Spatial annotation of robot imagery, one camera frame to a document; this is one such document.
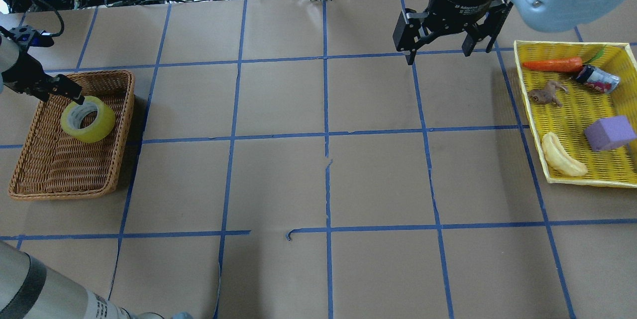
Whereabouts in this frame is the brown wicker basket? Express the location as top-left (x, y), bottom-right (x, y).
top-left (7, 70), bottom-right (136, 201)

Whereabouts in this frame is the purple foam block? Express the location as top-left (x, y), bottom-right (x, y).
top-left (583, 115), bottom-right (637, 152)

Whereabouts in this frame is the yellow plastic tray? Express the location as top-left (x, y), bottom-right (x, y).
top-left (514, 40), bottom-right (637, 188)

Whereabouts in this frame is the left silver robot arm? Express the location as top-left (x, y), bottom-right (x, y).
top-left (1, 36), bottom-right (160, 319)

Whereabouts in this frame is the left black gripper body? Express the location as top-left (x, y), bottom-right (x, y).
top-left (1, 52), bottom-right (52, 102)

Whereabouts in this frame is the small drink can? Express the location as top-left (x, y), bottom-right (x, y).
top-left (575, 64), bottom-right (621, 93)

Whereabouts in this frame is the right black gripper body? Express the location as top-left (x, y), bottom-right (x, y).
top-left (423, 0), bottom-right (494, 41)

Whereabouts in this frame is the orange toy carrot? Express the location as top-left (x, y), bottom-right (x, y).
top-left (523, 56), bottom-right (583, 73)

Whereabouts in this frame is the yellow tape roll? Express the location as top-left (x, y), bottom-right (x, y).
top-left (59, 96), bottom-right (116, 143)

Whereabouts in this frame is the brown toy lion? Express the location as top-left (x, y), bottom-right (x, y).
top-left (527, 80), bottom-right (569, 107)

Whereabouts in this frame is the yellow toy banana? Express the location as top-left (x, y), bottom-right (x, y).
top-left (541, 132), bottom-right (588, 177)

